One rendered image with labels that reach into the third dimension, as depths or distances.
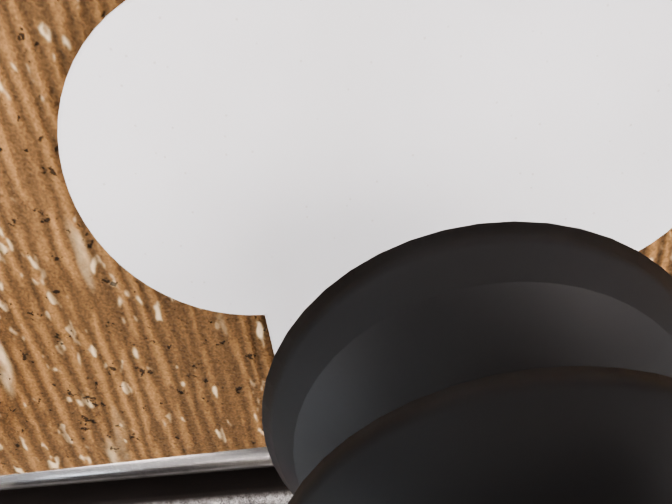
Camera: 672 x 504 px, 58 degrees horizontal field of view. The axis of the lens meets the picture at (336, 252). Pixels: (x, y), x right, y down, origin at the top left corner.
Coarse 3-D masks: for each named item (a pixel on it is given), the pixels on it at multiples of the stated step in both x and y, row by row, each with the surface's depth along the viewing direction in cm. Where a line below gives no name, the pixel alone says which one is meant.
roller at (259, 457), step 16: (256, 448) 21; (112, 464) 21; (128, 464) 21; (144, 464) 21; (160, 464) 21; (176, 464) 21; (192, 464) 21; (208, 464) 21; (224, 464) 21; (240, 464) 21; (256, 464) 21; (272, 464) 22; (0, 480) 21; (16, 480) 22; (32, 480) 22; (48, 480) 22; (64, 480) 22; (80, 480) 22; (96, 480) 22; (112, 480) 22
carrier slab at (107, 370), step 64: (0, 0) 12; (64, 0) 12; (0, 64) 13; (64, 64) 13; (0, 128) 14; (0, 192) 14; (64, 192) 14; (0, 256) 15; (64, 256) 15; (0, 320) 16; (64, 320) 16; (128, 320) 16; (192, 320) 16; (256, 320) 16; (0, 384) 17; (64, 384) 17; (128, 384) 17; (192, 384) 17; (256, 384) 17; (0, 448) 18; (64, 448) 18; (128, 448) 19; (192, 448) 19
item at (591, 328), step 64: (384, 320) 5; (448, 320) 5; (512, 320) 5; (576, 320) 5; (640, 320) 5; (320, 384) 5; (384, 384) 5; (448, 384) 5; (512, 384) 4; (576, 384) 4; (640, 384) 4; (320, 448) 5; (384, 448) 4; (448, 448) 4; (512, 448) 4; (576, 448) 4; (640, 448) 4
